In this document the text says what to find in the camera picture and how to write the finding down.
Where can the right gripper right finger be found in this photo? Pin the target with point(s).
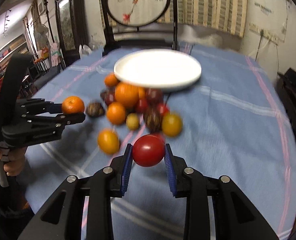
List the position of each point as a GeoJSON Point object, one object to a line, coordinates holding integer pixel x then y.
{"type": "Point", "coordinates": [214, 206]}

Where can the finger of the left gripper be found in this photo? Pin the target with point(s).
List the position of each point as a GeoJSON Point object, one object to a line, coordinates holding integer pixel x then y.
{"type": "Point", "coordinates": [37, 106]}
{"type": "Point", "coordinates": [41, 125]}

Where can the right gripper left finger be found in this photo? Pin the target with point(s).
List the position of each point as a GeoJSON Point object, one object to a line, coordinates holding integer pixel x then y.
{"type": "Point", "coordinates": [61, 216]}

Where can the orange mandarin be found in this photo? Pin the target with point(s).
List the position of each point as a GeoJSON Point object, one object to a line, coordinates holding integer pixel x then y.
{"type": "Point", "coordinates": [72, 105]}
{"type": "Point", "coordinates": [116, 113]}

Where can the wrinkled passion fruit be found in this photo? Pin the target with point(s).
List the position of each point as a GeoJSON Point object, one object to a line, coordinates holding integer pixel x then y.
{"type": "Point", "coordinates": [95, 109]}
{"type": "Point", "coordinates": [153, 120]}

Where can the dark passion fruit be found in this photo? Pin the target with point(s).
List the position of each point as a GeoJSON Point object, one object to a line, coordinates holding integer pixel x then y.
{"type": "Point", "coordinates": [103, 94]}

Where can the yellow-orange citrus front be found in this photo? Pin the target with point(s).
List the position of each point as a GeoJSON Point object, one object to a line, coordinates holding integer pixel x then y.
{"type": "Point", "coordinates": [108, 141]}

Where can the large orange top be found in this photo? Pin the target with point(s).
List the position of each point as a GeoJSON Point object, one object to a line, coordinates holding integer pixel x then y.
{"type": "Point", "coordinates": [126, 94]}

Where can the small yellow-green longan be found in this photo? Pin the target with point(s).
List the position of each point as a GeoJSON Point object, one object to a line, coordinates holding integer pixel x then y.
{"type": "Point", "coordinates": [132, 121]}

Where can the small orange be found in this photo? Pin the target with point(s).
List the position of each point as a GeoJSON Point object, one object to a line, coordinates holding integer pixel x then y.
{"type": "Point", "coordinates": [141, 92]}
{"type": "Point", "coordinates": [111, 80]}

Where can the yellow-green tomato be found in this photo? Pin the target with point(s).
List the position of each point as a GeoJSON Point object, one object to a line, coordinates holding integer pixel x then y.
{"type": "Point", "coordinates": [172, 124]}

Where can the small red tomato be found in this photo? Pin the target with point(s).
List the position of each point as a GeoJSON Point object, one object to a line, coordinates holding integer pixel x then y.
{"type": "Point", "coordinates": [162, 109]}

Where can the left hand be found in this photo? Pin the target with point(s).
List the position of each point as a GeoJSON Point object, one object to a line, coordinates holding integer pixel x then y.
{"type": "Point", "coordinates": [16, 161]}

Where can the white plastic bag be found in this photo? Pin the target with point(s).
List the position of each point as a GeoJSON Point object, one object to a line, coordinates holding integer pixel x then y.
{"type": "Point", "coordinates": [84, 50]}

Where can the dark purple tomato left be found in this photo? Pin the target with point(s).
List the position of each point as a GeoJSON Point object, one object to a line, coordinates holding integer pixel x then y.
{"type": "Point", "coordinates": [109, 98]}

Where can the dark purple tomato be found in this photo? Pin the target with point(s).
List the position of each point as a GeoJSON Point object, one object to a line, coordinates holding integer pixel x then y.
{"type": "Point", "coordinates": [154, 96]}
{"type": "Point", "coordinates": [109, 98]}

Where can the small orange by plate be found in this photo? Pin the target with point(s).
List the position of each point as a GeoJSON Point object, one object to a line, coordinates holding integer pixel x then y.
{"type": "Point", "coordinates": [111, 80]}

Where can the blue striped tablecloth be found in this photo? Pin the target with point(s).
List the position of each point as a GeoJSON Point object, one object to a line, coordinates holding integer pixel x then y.
{"type": "Point", "coordinates": [234, 124]}

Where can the dark framed painting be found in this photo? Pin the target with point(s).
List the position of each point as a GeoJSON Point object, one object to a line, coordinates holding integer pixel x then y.
{"type": "Point", "coordinates": [70, 16]}

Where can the dark purple tomato right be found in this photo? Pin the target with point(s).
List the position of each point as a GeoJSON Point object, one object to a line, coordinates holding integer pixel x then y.
{"type": "Point", "coordinates": [154, 96]}

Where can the white round plate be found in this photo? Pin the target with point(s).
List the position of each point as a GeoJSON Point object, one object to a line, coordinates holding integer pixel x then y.
{"type": "Point", "coordinates": [168, 70]}

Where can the black hat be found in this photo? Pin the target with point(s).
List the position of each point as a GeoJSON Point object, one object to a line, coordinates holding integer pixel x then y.
{"type": "Point", "coordinates": [289, 77]}

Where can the beige checked curtain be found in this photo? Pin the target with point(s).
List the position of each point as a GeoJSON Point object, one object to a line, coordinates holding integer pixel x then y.
{"type": "Point", "coordinates": [228, 16]}

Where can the wall power strip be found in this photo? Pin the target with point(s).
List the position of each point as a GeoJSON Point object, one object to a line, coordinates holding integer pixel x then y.
{"type": "Point", "coordinates": [265, 33]}

